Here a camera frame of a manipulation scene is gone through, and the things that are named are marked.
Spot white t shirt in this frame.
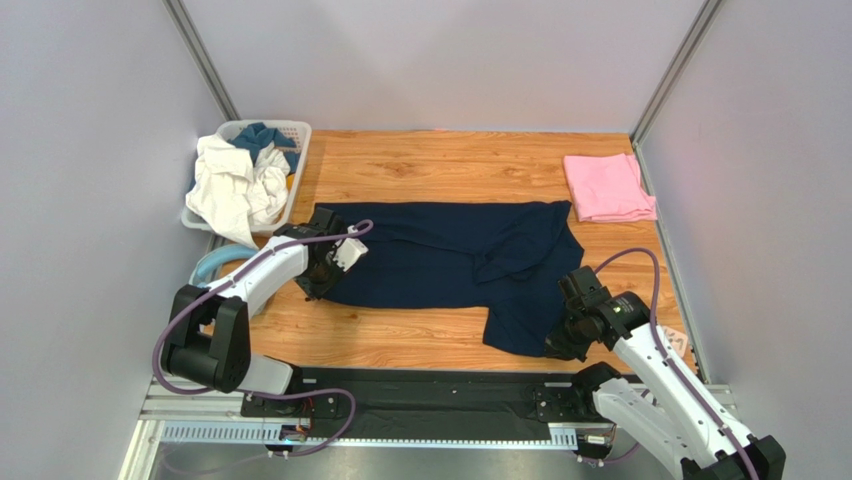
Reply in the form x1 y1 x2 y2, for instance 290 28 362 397
185 134 291 248

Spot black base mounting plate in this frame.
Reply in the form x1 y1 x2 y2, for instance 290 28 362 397
240 368 603 441

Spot aluminium front rail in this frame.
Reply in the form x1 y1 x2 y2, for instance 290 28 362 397
118 375 760 480

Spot folded pink t shirt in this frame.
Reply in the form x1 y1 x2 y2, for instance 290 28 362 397
563 153 658 223

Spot blue t shirt in basket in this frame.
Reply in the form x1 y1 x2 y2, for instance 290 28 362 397
228 122 300 172

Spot light blue headphones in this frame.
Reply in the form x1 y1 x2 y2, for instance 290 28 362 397
188 244 258 287

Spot navy blue t shirt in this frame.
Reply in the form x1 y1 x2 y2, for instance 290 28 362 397
326 200 584 357

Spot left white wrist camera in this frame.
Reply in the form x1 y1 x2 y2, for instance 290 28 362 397
332 238 369 272

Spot white laundry basket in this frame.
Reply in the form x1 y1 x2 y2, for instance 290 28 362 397
181 120 312 237

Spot pink cube power socket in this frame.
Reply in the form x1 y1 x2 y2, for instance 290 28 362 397
662 326 690 358

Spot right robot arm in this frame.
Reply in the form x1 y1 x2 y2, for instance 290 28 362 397
545 266 787 479

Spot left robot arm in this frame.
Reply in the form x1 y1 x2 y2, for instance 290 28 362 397
151 207 373 409

